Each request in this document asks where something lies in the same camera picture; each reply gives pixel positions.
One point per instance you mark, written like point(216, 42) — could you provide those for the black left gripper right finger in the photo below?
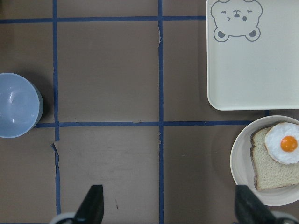
point(249, 209)

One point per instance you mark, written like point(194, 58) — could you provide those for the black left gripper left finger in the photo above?
point(91, 209)

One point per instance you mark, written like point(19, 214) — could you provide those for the cream round plate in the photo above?
point(242, 170)

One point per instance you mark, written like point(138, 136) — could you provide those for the bottom bread slice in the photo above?
point(268, 173)

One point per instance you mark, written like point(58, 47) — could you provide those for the fried egg toy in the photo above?
point(282, 143)

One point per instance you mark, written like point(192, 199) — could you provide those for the blue bowl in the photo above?
point(21, 105)

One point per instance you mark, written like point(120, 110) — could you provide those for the cream bear tray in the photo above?
point(252, 54)

